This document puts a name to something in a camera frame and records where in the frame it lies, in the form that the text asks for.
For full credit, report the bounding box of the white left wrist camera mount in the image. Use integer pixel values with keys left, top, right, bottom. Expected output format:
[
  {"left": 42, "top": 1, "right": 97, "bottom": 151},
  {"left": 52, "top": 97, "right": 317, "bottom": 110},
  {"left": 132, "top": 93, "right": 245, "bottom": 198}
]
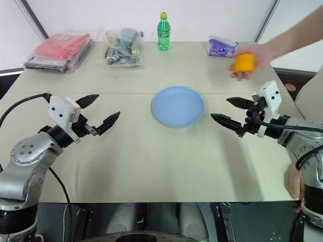
[{"left": 48, "top": 95, "right": 84, "bottom": 144}]

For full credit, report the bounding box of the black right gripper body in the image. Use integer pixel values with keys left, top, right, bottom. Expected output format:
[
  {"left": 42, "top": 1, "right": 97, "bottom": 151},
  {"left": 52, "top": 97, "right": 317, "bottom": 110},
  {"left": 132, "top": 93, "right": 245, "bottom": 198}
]
[{"left": 243, "top": 98, "right": 267, "bottom": 135}]

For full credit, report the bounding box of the orange fruit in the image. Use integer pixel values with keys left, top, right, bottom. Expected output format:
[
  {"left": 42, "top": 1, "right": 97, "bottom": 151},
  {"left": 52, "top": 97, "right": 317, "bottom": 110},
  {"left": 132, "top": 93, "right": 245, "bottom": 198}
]
[{"left": 233, "top": 53, "right": 257, "bottom": 74}]

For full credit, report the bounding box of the green plastic bottle yellow cap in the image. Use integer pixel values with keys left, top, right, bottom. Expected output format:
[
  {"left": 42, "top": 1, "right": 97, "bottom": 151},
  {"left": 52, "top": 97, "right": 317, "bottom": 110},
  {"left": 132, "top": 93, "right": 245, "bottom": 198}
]
[{"left": 156, "top": 12, "right": 172, "bottom": 51}]

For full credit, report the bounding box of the purple tissue pack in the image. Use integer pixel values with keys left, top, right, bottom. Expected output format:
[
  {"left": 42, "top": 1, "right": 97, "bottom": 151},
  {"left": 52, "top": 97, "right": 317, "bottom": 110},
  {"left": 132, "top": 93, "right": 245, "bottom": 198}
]
[{"left": 206, "top": 35, "right": 239, "bottom": 58}]

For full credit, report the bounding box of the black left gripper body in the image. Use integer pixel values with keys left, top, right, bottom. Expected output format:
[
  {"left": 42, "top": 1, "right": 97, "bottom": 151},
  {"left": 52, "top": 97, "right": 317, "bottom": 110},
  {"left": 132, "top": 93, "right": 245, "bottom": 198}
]
[{"left": 72, "top": 113, "right": 98, "bottom": 139}]

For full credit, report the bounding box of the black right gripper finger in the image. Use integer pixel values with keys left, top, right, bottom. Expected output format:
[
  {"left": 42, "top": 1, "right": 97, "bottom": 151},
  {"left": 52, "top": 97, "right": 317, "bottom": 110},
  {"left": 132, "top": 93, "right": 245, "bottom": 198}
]
[
  {"left": 226, "top": 97, "right": 253, "bottom": 110},
  {"left": 210, "top": 113, "right": 246, "bottom": 138}
]

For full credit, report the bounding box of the bag of red packets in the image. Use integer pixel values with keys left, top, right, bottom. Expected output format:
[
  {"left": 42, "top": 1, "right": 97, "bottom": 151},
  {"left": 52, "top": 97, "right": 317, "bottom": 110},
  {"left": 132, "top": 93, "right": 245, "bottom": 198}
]
[{"left": 24, "top": 40, "right": 96, "bottom": 75}]

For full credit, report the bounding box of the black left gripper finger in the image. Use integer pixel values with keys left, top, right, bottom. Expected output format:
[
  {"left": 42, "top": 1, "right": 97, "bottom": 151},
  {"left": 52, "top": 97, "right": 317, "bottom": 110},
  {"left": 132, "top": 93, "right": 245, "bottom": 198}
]
[
  {"left": 95, "top": 110, "right": 121, "bottom": 138},
  {"left": 75, "top": 94, "right": 100, "bottom": 110}
]

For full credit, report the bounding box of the grey rounded robot leg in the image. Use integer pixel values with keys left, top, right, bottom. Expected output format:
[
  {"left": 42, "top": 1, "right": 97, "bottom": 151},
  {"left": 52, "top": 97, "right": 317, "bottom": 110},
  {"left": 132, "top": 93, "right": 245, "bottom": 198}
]
[
  {"left": 105, "top": 203, "right": 139, "bottom": 235},
  {"left": 178, "top": 203, "right": 210, "bottom": 235}
]

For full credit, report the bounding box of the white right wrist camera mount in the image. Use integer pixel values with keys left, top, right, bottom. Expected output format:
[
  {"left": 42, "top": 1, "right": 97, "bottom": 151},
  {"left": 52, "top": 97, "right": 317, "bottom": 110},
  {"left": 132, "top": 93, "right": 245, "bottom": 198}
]
[{"left": 251, "top": 80, "right": 282, "bottom": 138}]

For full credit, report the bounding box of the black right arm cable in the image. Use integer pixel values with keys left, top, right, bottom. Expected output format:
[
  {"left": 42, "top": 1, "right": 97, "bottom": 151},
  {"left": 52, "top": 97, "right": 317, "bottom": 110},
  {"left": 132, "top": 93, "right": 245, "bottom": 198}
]
[{"left": 254, "top": 116, "right": 323, "bottom": 172}]

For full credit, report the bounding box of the person's hand holding fruit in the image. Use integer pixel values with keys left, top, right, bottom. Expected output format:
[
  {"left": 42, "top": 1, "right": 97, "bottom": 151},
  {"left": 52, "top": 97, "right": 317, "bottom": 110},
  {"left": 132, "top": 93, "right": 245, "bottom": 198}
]
[{"left": 229, "top": 44, "right": 275, "bottom": 81}]

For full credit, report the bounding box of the light blue plate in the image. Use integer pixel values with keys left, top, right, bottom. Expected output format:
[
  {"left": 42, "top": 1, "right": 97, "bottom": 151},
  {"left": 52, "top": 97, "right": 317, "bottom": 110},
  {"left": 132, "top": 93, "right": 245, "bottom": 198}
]
[{"left": 151, "top": 86, "right": 205, "bottom": 129}]

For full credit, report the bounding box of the person's hand at table edge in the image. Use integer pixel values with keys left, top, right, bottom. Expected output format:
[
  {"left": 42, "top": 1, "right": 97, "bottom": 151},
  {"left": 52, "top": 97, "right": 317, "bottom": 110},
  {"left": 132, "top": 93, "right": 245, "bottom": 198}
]
[{"left": 289, "top": 165, "right": 304, "bottom": 213}]

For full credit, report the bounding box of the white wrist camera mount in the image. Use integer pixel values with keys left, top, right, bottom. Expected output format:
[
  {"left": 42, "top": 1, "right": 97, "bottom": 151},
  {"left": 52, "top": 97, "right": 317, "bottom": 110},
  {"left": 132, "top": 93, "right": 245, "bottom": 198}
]
[
  {"left": 48, "top": 95, "right": 84, "bottom": 144},
  {"left": 251, "top": 80, "right": 282, "bottom": 138}
]

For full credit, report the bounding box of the red cloth in plastic bag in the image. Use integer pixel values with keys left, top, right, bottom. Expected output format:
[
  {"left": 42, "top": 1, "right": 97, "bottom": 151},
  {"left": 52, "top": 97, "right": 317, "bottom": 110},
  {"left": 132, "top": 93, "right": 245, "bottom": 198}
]
[{"left": 34, "top": 33, "right": 91, "bottom": 60}]

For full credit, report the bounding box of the clear bag of mixed items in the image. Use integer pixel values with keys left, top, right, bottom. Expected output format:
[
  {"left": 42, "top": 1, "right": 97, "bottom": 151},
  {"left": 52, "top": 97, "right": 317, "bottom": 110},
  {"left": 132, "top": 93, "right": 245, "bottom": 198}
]
[{"left": 97, "top": 27, "right": 147, "bottom": 68}]

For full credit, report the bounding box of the white rounded object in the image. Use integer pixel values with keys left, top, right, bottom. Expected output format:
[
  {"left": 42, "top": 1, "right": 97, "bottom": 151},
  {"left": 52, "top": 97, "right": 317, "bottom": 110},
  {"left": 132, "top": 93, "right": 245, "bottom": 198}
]
[{"left": 294, "top": 72, "right": 323, "bottom": 125}]

